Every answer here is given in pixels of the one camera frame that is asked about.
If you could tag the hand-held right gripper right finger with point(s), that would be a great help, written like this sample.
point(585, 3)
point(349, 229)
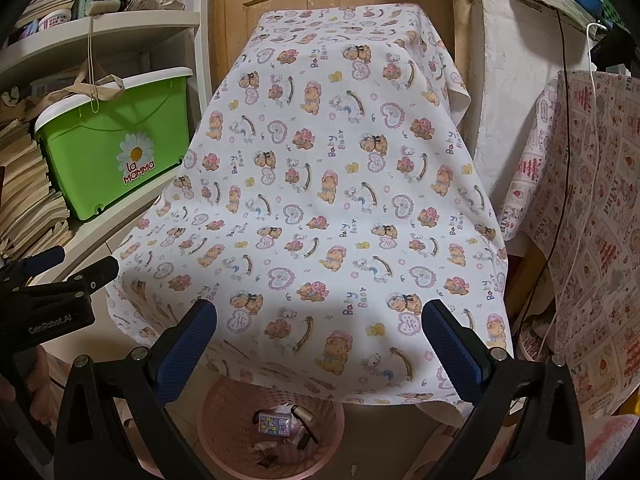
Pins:
point(447, 342)

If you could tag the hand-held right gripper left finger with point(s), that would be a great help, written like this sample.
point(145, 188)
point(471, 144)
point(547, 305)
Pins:
point(192, 335)

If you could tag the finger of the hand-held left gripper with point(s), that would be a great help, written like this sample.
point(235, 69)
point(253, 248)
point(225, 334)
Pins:
point(45, 262)
point(100, 272)

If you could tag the pink plastic basket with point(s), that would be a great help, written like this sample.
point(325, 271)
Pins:
point(225, 425)

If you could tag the small black cylinder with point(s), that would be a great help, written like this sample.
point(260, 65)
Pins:
point(267, 461)

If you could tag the long black wrapper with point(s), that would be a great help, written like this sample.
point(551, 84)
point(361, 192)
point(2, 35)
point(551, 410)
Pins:
point(309, 432)

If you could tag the person's left hand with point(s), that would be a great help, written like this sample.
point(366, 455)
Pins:
point(41, 390)

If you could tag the stack of beige bags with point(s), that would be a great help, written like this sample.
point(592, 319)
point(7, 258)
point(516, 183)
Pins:
point(30, 195)

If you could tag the strawberry print cloth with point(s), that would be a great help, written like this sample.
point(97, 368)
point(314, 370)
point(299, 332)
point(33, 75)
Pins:
point(590, 240)

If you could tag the beige tote bag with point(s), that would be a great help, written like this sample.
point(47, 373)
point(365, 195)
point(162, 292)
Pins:
point(100, 87)

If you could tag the bear print tablecloth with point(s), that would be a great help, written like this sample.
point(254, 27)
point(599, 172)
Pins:
point(325, 160)

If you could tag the white jar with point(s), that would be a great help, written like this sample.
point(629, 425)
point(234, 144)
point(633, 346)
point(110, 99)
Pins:
point(55, 20)

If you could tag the beige roll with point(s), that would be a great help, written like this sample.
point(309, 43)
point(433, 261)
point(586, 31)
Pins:
point(102, 6)

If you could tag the stack of papers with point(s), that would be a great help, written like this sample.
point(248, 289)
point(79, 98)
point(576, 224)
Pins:
point(50, 0)

